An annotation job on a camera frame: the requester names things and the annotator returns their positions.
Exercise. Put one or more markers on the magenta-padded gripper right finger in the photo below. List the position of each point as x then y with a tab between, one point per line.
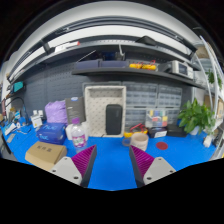
156	168

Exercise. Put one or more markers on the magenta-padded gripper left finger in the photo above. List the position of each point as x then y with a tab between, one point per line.
68	168

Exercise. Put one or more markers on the purple-capped clear drink bottle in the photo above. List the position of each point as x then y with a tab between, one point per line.
79	136

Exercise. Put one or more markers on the flat round red coaster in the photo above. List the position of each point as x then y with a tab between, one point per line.
162	145

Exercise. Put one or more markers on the brown cardboard box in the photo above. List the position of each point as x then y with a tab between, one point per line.
43	154

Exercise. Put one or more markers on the black box with white label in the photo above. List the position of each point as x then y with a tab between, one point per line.
157	132

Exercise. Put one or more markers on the small white box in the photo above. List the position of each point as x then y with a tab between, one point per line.
68	131

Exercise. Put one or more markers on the blue product box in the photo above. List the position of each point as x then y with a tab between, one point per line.
50	132

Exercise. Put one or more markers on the flat black box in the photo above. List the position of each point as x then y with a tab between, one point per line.
176	130

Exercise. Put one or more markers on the yellow multimeter with red leads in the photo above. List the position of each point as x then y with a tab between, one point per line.
128	134

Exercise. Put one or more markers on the clear box of coloured parts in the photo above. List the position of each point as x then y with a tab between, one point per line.
156	118

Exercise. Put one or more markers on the small white card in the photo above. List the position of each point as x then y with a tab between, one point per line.
36	121

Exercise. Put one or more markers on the purple plastic bag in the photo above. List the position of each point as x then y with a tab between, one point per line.
56	111

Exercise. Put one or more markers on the dark grey upright box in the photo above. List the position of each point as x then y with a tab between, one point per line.
75	110

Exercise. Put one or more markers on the white dotted tray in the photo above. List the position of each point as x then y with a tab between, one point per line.
96	110

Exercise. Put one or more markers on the green potted plant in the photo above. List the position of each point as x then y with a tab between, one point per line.
195	115

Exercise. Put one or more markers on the grey parts drawer cabinet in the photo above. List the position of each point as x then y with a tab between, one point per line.
143	95

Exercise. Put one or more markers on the black wall shelf unit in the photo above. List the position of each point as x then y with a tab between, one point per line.
133	71

